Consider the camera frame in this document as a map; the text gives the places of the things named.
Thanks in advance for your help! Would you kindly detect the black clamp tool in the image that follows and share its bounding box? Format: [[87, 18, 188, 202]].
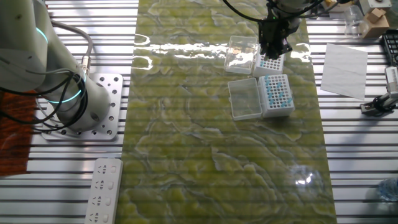
[[360, 95, 397, 118]]

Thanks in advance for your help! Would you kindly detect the white power strip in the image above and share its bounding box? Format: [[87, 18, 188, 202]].
[[84, 157, 124, 224]]

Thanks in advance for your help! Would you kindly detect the white box with knob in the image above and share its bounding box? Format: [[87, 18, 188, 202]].
[[359, 0, 393, 9]]

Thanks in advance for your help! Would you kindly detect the white paper sheet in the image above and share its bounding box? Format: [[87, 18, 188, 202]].
[[320, 42, 369, 101]]

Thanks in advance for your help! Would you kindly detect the clear water bottle blue cap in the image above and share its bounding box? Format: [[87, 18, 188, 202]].
[[377, 177, 398, 202]]

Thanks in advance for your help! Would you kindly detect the green marble pattern mat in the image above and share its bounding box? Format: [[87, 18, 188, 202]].
[[114, 0, 338, 224]]

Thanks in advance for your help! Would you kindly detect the clear plastic container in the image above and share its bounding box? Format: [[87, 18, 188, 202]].
[[343, 4, 370, 39]]

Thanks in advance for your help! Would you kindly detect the black keyboard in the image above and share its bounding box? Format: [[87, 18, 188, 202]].
[[381, 30, 398, 67]]

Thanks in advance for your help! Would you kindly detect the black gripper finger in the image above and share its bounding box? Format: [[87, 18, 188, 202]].
[[263, 46, 277, 60], [275, 46, 292, 58]]

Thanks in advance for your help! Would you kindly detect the small silver side camera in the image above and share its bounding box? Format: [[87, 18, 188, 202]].
[[384, 66, 398, 108]]

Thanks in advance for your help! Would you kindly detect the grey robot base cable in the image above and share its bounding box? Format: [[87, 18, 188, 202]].
[[50, 20, 94, 77]]

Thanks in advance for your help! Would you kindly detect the clear plastic box lid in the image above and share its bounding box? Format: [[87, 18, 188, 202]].
[[228, 77, 264, 121], [224, 35, 259, 75]]

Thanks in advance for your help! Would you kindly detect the reddish brown wooden table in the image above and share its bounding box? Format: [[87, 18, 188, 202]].
[[0, 90, 37, 177]]

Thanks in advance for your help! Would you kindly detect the small tan box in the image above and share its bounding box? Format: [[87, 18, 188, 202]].
[[362, 7, 391, 39]]

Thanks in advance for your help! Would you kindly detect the black looped cable bundle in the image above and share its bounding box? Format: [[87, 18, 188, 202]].
[[0, 72, 90, 132]]

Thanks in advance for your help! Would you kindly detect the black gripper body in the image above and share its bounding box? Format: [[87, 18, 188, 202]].
[[259, 15, 294, 50]]

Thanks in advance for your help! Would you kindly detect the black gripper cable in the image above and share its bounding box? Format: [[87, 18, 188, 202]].
[[222, 0, 343, 23]]

